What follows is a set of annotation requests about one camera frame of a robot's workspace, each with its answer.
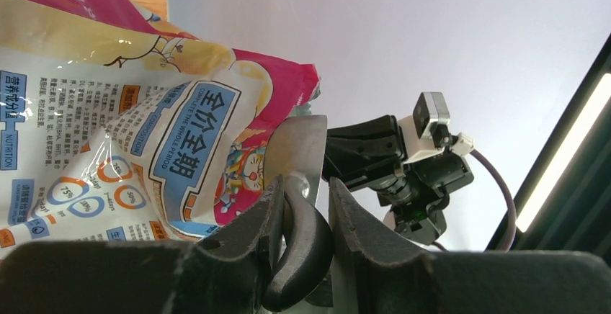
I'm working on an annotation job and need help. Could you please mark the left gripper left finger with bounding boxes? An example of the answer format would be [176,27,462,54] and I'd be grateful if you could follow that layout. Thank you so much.
[1,176,284,313]

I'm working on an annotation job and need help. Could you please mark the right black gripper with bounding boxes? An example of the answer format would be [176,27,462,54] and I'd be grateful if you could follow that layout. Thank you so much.
[322,115,409,193]

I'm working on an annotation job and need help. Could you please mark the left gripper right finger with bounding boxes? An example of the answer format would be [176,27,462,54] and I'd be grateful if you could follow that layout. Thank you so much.
[329,178,610,313]

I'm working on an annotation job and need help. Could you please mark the silver metal scoop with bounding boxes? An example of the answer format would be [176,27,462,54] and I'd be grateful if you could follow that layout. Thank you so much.
[262,115,334,312]

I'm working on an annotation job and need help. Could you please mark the cat food bag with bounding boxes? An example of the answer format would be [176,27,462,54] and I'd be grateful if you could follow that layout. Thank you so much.
[1,0,319,258]

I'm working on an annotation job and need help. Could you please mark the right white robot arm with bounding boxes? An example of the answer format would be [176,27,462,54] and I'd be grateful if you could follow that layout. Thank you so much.
[322,115,474,245]

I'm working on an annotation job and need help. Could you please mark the ceiling light strip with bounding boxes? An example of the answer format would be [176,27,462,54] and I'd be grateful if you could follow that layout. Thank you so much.
[516,73,610,232]

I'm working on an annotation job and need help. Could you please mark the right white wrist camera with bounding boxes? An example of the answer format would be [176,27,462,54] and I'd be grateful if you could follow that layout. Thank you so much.
[397,91,475,163]

